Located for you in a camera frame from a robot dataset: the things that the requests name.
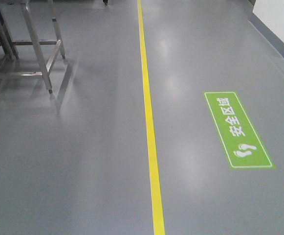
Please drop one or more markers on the yellow floor line tape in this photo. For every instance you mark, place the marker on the yellow floor line tape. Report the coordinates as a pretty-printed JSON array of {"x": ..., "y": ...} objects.
[{"x": 156, "y": 195}]

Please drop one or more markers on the green safety floor sign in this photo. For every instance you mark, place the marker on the green safety floor sign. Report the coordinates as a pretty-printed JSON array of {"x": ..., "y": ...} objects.
[{"x": 241, "y": 142}]

